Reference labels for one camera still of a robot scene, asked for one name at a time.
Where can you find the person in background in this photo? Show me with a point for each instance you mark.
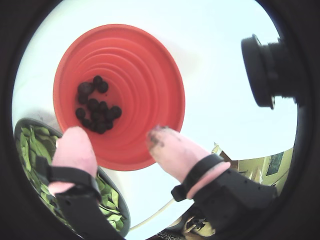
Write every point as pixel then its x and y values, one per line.
pixel 186 225

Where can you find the pile of green leaves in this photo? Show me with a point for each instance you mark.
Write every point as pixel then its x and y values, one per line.
pixel 37 147

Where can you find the dark grey round bowl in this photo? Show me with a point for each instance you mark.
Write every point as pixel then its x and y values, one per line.
pixel 37 123

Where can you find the framed wall picture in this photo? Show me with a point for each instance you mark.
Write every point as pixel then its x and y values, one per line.
pixel 275 163

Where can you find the red collapsible cup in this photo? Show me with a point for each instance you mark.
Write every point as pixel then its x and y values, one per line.
pixel 140 87

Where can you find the black hand controller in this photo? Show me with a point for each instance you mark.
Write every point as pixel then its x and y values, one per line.
pixel 198 222

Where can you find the brown cardboard box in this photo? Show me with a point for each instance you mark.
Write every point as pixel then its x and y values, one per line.
pixel 228 160

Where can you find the dark blueberry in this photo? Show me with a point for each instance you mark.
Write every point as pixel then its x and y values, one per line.
pixel 109 125
pixel 116 111
pixel 98 80
pixel 85 88
pixel 109 116
pixel 103 106
pixel 86 122
pixel 93 127
pixel 100 128
pixel 103 87
pixel 96 116
pixel 93 104
pixel 80 113

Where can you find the pink padded gripper finger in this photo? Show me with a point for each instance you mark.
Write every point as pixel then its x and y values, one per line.
pixel 75 150
pixel 175 155

